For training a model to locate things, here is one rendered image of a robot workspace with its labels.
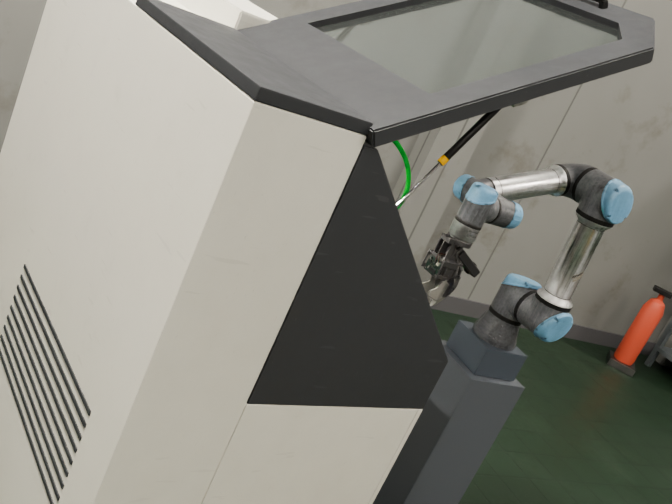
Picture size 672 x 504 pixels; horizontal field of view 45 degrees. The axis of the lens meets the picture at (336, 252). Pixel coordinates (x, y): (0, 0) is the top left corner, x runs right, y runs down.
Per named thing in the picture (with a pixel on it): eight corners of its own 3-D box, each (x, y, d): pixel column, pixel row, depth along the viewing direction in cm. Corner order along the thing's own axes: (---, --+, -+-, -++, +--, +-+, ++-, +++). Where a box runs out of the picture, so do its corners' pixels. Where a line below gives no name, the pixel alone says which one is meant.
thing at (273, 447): (311, 620, 245) (423, 410, 221) (135, 652, 209) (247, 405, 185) (220, 465, 296) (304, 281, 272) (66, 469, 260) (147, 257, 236)
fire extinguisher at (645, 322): (618, 358, 637) (663, 284, 617) (644, 379, 614) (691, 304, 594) (593, 353, 622) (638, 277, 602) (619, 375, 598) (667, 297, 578)
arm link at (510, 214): (504, 192, 226) (478, 184, 219) (530, 210, 217) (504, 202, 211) (491, 217, 228) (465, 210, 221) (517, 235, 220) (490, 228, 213)
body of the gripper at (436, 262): (419, 267, 218) (438, 228, 214) (441, 271, 223) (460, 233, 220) (435, 281, 212) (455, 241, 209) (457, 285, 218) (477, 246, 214)
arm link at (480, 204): (507, 196, 210) (486, 190, 205) (488, 233, 213) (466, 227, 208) (488, 184, 216) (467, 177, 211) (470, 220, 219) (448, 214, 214)
